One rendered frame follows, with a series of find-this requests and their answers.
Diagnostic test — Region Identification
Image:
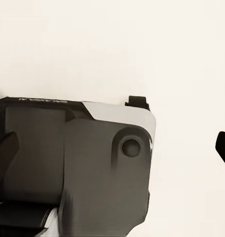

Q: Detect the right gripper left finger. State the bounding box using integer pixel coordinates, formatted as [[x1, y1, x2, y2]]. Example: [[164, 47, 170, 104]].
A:
[[0, 131, 20, 181]]

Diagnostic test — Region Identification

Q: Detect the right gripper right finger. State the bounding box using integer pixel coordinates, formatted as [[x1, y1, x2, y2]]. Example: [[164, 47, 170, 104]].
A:
[[215, 131, 225, 162]]

